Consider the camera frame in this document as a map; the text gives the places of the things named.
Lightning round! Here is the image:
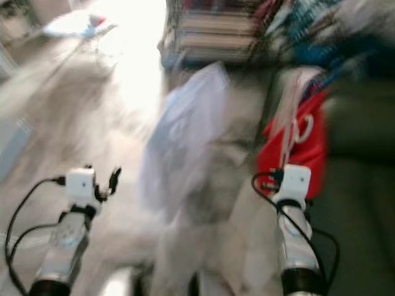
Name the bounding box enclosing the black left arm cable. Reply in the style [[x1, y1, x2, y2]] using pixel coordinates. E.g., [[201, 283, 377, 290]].
[[4, 178, 67, 296]]

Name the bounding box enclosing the shelf with stacked boxes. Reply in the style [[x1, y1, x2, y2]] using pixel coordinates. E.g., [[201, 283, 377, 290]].
[[160, 0, 263, 68]]

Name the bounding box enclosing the silver robot left leg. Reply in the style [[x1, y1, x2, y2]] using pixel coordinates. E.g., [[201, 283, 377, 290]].
[[99, 267, 138, 296]]

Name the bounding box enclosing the silver robot leg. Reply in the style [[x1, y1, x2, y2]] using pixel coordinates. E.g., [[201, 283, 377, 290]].
[[185, 274, 201, 296], [99, 267, 138, 296]]

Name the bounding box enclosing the silver robot right leg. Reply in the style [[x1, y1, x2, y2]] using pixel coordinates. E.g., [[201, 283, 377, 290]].
[[185, 274, 201, 296]]

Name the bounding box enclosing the dark green leather sofa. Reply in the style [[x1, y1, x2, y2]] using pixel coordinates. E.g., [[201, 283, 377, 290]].
[[321, 65, 395, 296]]

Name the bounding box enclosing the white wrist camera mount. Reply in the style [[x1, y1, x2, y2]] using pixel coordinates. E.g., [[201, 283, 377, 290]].
[[273, 164, 312, 208], [64, 166, 98, 207]]

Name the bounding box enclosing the white striped garment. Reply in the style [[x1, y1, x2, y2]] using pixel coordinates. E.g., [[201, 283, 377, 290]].
[[275, 65, 325, 121]]

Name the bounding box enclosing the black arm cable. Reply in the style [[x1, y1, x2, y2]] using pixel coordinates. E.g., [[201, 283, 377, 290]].
[[251, 171, 341, 290], [4, 178, 67, 296]]

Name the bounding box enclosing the small white table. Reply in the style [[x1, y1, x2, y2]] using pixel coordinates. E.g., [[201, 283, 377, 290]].
[[42, 9, 119, 39]]

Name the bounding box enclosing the red garment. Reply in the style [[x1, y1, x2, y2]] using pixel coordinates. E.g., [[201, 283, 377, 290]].
[[256, 91, 329, 199]]

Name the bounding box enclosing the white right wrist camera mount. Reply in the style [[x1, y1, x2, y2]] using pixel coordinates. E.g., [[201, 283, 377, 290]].
[[273, 164, 312, 208]]

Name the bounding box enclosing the white hanging garment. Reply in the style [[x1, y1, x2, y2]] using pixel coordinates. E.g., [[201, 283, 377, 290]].
[[138, 62, 230, 224]]

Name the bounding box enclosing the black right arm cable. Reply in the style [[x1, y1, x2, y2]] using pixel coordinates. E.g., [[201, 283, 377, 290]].
[[251, 171, 341, 290]]

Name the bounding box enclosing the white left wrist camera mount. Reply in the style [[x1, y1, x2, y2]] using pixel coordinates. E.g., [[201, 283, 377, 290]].
[[64, 166, 98, 207]]

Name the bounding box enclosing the blue hanging garment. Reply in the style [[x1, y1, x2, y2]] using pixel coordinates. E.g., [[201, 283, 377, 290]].
[[262, 0, 395, 68]]

